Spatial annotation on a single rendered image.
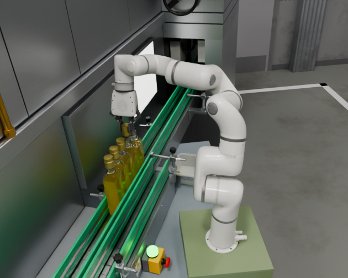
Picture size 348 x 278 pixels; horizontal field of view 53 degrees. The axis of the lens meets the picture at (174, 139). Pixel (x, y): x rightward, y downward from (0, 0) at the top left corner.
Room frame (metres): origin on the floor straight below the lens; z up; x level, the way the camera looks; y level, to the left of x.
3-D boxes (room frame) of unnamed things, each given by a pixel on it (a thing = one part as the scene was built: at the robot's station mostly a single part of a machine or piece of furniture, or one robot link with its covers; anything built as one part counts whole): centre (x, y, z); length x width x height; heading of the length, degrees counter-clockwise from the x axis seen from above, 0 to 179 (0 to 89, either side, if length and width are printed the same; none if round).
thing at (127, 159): (1.14, 0.21, 0.99); 0.06 x 0.06 x 0.21; 72
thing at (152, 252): (0.85, 0.11, 0.84); 0.05 x 0.05 x 0.03
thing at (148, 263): (0.85, 0.10, 0.79); 0.07 x 0.07 x 0.07; 72
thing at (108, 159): (1.03, 0.24, 1.14); 0.04 x 0.04 x 0.04
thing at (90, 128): (1.50, 0.23, 1.15); 0.90 x 0.03 x 0.34; 162
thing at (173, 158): (1.28, 0.03, 0.95); 0.17 x 0.03 x 0.12; 72
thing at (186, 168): (1.36, -0.10, 0.80); 0.22 x 0.17 x 0.09; 72
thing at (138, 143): (1.25, 0.17, 0.99); 0.06 x 0.06 x 0.21; 72
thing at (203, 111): (1.89, -0.17, 0.90); 0.17 x 0.05 x 0.23; 72
